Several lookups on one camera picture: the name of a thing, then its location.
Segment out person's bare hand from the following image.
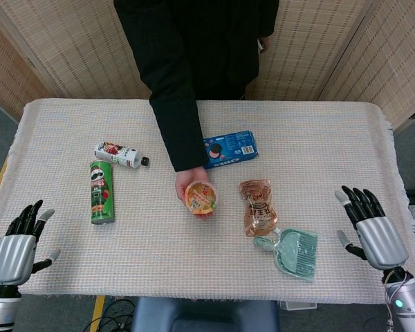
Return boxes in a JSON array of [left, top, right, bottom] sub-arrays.
[[174, 165, 216, 221]]

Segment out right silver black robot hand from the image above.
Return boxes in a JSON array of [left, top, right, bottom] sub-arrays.
[[333, 185, 410, 270]]

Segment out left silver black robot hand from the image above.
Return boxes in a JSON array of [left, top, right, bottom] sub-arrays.
[[0, 199, 62, 286]]

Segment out orange fruit jelly cup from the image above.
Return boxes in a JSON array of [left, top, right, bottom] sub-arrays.
[[183, 181, 218, 216]]

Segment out person's black sleeved forearm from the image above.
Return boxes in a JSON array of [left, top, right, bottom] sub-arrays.
[[149, 62, 210, 173]]

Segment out white woven tablecloth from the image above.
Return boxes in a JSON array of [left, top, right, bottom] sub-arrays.
[[0, 98, 415, 299]]

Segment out blue Oreo cookie box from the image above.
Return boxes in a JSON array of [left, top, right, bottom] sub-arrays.
[[202, 129, 259, 170]]

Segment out white printed drink bottle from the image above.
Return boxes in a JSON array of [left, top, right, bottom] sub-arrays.
[[93, 140, 151, 169]]

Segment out orange transparent snack pouch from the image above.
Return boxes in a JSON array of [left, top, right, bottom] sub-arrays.
[[238, 178, 280, 238]]

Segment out green Pringles can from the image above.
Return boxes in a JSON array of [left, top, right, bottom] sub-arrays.
[[89, 159, 117, 225]]

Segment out light green plastic scoop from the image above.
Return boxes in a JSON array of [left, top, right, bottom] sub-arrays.
[[252, 226, 319, 283]]

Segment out blue chair seat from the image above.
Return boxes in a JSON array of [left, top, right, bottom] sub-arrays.
[[130, 296, 280, 332]]

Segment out person in black clothes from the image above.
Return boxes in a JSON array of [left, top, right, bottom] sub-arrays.
[[113, 0, 280, 173]]

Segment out person's hand at side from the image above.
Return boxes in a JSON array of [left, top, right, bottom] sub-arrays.
[[257, 35, 272, 55]]

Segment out woven folding screen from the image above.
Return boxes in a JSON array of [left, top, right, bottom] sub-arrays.
[[0, 0, 415, 133]]

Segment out black floor cables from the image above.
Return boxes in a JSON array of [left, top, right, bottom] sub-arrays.
[[95, 297, 139, 332]]

